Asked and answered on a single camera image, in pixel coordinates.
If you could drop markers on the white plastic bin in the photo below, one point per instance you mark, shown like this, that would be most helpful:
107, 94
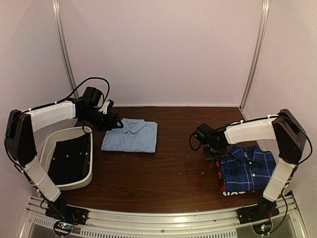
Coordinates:
61, 135

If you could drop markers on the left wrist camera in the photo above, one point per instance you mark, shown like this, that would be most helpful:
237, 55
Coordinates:
107, 105

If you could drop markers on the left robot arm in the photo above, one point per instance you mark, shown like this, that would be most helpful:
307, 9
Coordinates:
23, 126

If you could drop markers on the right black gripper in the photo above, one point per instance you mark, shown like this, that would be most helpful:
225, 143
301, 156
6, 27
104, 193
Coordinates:
208, 157

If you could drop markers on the red black shirt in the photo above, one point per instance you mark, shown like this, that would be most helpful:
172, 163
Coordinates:
235, 176

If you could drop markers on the light blue long sleeve shirt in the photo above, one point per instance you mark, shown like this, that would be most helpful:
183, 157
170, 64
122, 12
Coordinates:
137, 135

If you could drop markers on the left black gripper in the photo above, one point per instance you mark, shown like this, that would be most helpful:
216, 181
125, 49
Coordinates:
108, 124

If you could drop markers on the aluminium frame post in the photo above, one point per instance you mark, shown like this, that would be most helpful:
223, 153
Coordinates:
63, 45
257, 52

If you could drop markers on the right aluminium frame post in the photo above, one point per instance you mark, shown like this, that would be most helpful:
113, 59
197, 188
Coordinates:
257, 52

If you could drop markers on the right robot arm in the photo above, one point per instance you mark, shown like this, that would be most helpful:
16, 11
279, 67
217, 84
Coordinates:
281, 127

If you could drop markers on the aluminium front rail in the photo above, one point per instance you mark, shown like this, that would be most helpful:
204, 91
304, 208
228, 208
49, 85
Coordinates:
222, 223

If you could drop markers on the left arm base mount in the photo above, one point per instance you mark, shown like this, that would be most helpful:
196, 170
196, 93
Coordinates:
67, 218

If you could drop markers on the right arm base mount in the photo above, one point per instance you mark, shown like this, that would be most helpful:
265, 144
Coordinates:
259, 215

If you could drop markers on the left aluminium frame post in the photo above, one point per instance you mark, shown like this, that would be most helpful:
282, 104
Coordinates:
63, 45

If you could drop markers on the blue plaid shirt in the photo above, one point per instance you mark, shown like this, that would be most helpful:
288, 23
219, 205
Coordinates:
262, 164

